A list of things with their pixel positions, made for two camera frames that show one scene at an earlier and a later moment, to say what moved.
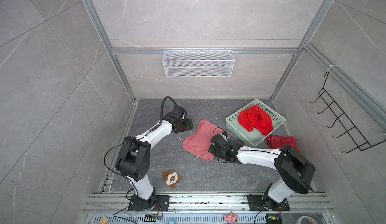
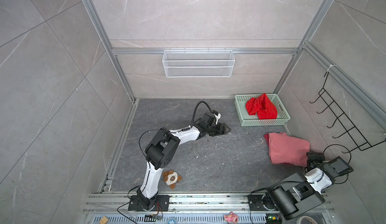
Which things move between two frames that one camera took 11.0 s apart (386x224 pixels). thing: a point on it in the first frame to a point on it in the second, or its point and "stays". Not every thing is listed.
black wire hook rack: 363,143 stays
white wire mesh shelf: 198,64 stays
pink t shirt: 198,143 to 286,149
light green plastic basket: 233,126 to 247,120
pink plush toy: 231,218 stays
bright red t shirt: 255,118 to 262,106
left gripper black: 189,124 to 222,130
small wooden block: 103,220 stays
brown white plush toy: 171,178 stays
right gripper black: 211,150 to 315,156
